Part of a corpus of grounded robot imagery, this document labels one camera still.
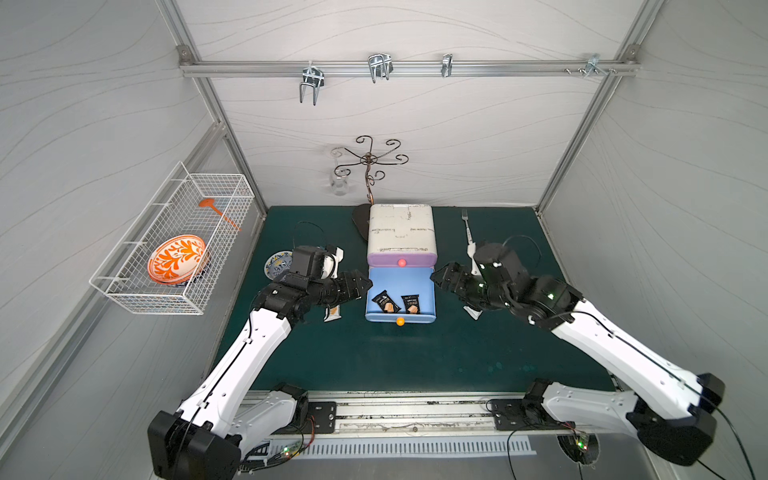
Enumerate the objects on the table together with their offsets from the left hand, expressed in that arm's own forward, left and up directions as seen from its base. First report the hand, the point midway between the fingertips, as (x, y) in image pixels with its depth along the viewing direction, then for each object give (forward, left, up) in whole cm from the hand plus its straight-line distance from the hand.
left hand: (363, 288), depth 74 cm
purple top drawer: (+10, -10, -2) cm, 14 cm away
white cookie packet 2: (+2, +11, -20) cm, 23 cm away
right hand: (-1, -18, +5) cm, 19 cm away
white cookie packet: (+3, -33, -20) cm, 39 cm away
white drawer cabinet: (+18, -9, +2) cm, 21 cm away
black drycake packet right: (+3, -13, -14) cm, 19 cm away
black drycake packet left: (+3, -5, -13) cm, 15 cm away
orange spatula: (+19, +43, +10) cm, 48 cm away
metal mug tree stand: (+39, +1, +11) cm, 40 cm away
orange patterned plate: (-1, +40, +13) cm, 42 cm away
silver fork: (+46, -35, -21) cm, 61 cm away
